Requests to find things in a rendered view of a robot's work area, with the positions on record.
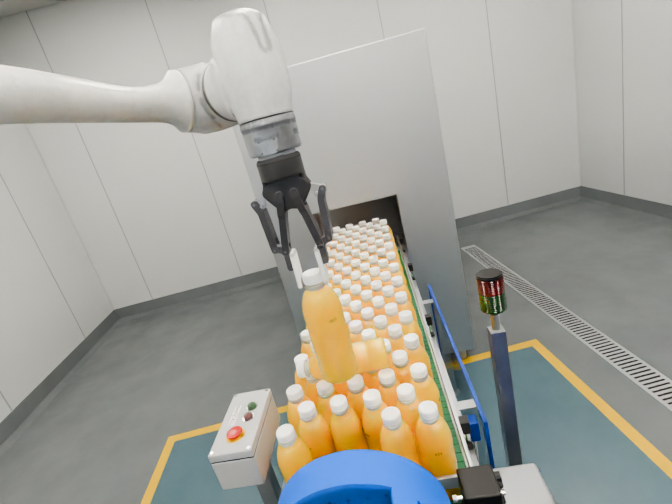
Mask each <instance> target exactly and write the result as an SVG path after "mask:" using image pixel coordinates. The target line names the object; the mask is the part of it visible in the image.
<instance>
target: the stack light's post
mask: <svg viewBox="0 0 672 504"><path fill-rule="evenodd" d="M500 326H501V330H499V331H493V330H492V327H491V326H489V327H487V331H488V338H489V345H490V352H491V359H492V366H493V373H494V380H495V387H496V394H497V401H498V408H499V416H500V423H501V430H502V437H503V444H504V451H505V458H506V465H507V467H508V466H515V465H523V463H522V455H521V447H520V439H519V431H518V423H517V415H516V407H515V399H514V391H513V383H512V375H511V367H510V359H509V351H508V343H507V335H506V331H505V329H504V328H503V326H502V325H501V324H500Z"/></svg>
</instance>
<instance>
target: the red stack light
mask: <svg viewBox="0 0 672 504"><path fill-rule="evenodd" d="M476 283H477V290H478V293H479V294H480V295H482V296H485V297H494V296H499V295H501V294H502V293H504V291H505V285H504V277H503V276H502V277H501V278H500V279H499V280H496V281H493V282H482V281H479V280H478V279H476Z"/></svg>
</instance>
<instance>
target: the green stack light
mask: <svg viewBox="0 0 672 504"><path fill-rule="evenodd" d="M478 297H479V304H480V310H481V311H482V312H483V313H485V314H489V315H496V314H501V313H503V312H504V311H506V310H507V302H506V294H505V291H504V293H502V294H501V295H499V296H494V297H485V296H482V295H480V294H479V293H478Z"/></svg>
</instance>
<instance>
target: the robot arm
mask: <svg viewBox="0 0 672 504"><path fill-rule="evenodd" d="M211 50H212V55H213V58H212V59H211V60H210V63H207V64H205V63H203V62H202V63H198V64H195V65H191V66H187V67H183V68H178V69H173V70H169V71H168V72H167V73H166V75H165V77H164V79H163V80H162V81H161V82H159V83H156V84H151V85H145V86H121V85H113V84H108V83H102V82H97V81H92V80H86V79H81V78H75V77H70V76H65V75H59V74H54V73H48V72H43V71H37V70H32V69H26V68H20V67H12V66H5V65H0V125H3V124H35V123H168V124H171V125H173V126H175V127H176V128H177V129H178V130H179V131H180V132H182V133H200V134H210V133H213V132H218V131H222V130H225V129H228V128H230V127H233V126H235V125H237V124H239V126H240V131H241V133H242V136H243V139H244V142H245V145H246V148H247V152H248V155H249V157H250V158H251V159H255V158H258V160H259V161H257V164H256V166H257V169H258V172H259V176H260V179H261V182H262V185H263V191H262V196H261V197H259V198H258V199H255V200H254V201H253V202H252V203H251V207H252V209H253V210H254V211H255V212H256V213H257V215H258V217H259V220H260V222H261V225H262V227H263V230H264V233H265V235H266V238H267V241H268V243H269V246H270V249H271V251H272V253H273V254H277V253H279V254H282V255H283V256H284V258H285V261H286V265H287V268H288V270H289V271H294V274H295V277H296V281H297V284H298V288H299V290H302V289H303V287H304V282H303V279H302V269H301V265H300V262H299V258H298V254H297V251H296V249H292V251H291V248H292V246H291V239H290V229H289V220H288V210H290V209H298V211H299V213H300V214H301V215H302V217H303V219H304V221H305V223H306V225H307V227H308V229H309V231H310V233H311V235H312V237H313V239H314V241H315V243H316V245H315V247H314V253H315V256H316V259H317V262H318V266H319V269H320V272H321V276H322V279H323V282H324V284H325V285H327V284H328V283H329V278H330V277H329V274H328V270H327V267H326V263H329V254H328V251H327V247H326V244H327V243H328V242H331V241H332V239H333V229H332V224H331V220H330V215H329V210H328V205H327V200H326V191H327V184H326V183H321V184H319V183H313V182H311V180H310V179H309V178H308V177H307V175H306V172H305V169H304V165H303V161H302V158H301V154H300V152H299V151H296V149H295V148H296V147H299V146H301V144H302V142H301V140H300V136H299V132H298V126H297V123H296V117H295V115H294V111H293V106H292V88H291V83H290V78H289V74H288V69H287V66H286V62H285V59H284V56H283V53H282V50H281V47H280V45H279V42H278V40H277V37H276V35H275V33H274V31H273V29H272V27H271V25H270V23H269V22H268V20H267V18H266V17H265V15H264V14H263V13H261V12H259V11H257V10H254V9H250V8H237V9H234V10H230V11H228V12H226V13H223V14H221V15H219V16H218V17H216V18H215V19H214V20H213V23H212V30H211ZM310 189H312V190H313V193H314V195H315V196H317V201H318V206H319V211H320V216H321V220H322V225H323V230H324V234H325V235H324V236H323V235H322V233H321V231H320V229H319V227H318V225H317V223H316V221H315V219H314V217H313V215H312V212H311V210H310V208H309V205H308V203H307V201H306V199H307V197H308V194H309V191H310ZM266 200H267V201H268V202H270V203H271V204H272V205H273V206H274V207H276V208H277V216H278V219H279V228H280V237H281V245H280V242H279V239H278V237H277V234H276V231H275V228H274V226H273V223H272V220H271V218H270V215H269V212H268V210H267V208H266V207H267V203H266Z"/></svg>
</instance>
